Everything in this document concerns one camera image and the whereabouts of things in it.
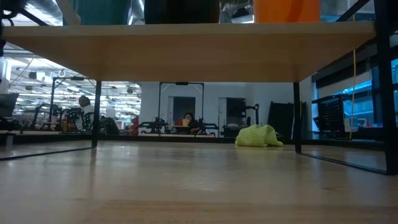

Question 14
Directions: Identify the black aluminium table frame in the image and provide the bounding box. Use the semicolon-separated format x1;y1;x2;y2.
0;130;387;152

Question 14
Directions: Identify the dark blue mug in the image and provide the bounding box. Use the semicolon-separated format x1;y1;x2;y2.
144;0;221;25

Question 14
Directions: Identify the person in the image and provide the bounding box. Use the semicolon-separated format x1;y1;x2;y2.
182;112;202;135
75;95;96;132

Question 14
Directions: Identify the black gantry frame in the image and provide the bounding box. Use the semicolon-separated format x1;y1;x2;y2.
158;81;205;126

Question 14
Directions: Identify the yellow hanging cable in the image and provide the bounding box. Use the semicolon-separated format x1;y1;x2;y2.
349;49;357;141

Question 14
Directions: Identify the black leaning panel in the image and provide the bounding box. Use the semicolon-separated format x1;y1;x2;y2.
267;100;295;141

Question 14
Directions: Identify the small orange cup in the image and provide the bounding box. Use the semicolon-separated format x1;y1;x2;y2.
252;0;321;24

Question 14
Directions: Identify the large grey white mug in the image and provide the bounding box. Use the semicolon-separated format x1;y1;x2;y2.
55;0;133;26

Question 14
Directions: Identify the black pegboard cart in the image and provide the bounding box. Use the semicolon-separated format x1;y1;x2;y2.
312;94;346;141

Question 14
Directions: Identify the green microfibre cloth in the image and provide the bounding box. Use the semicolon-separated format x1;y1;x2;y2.
234;124;285;148

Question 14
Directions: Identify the wooden shelf with black legs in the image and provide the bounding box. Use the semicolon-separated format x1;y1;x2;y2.
0;0;398;176

